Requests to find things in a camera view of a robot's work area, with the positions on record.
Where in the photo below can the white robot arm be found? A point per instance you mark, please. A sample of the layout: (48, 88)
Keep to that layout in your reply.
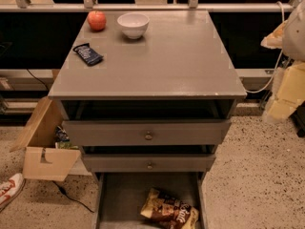
(293, 42)

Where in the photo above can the grey top drawer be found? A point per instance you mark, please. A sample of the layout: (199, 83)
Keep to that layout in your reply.
(145, 133)

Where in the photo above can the grey wooden drawer cabinet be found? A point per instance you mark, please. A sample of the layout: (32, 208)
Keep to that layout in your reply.
(178, 70)

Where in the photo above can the grey middle drawer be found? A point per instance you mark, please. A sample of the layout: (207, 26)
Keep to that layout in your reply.
(134, 163)

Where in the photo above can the grey open bottom drawer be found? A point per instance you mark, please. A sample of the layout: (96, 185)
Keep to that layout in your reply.
(122, 195)

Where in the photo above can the brown chip bag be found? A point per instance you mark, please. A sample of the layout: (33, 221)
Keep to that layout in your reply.
(169, 212)

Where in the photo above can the open cardboard box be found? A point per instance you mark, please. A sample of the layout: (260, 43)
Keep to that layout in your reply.
(42, 160)

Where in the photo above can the red apple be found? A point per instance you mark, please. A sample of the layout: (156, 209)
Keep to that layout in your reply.
(97, 20)

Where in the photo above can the dark blue snack packet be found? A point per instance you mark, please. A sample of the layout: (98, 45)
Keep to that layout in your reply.
(87, 54)

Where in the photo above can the red and white sneaker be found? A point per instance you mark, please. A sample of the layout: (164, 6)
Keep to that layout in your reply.
(10, 189)

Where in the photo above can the green snack packets in box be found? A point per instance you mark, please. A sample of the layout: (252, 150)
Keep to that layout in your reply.
(62, 141)

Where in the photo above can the metal railing bar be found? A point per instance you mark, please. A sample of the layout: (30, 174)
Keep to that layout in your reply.
(252, 7)

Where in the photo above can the white ceramic bowl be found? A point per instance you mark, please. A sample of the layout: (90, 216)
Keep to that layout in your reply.
(133, 24)

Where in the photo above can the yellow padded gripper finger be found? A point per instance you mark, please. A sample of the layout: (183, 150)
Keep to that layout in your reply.
(274, 39)
(288, 93)

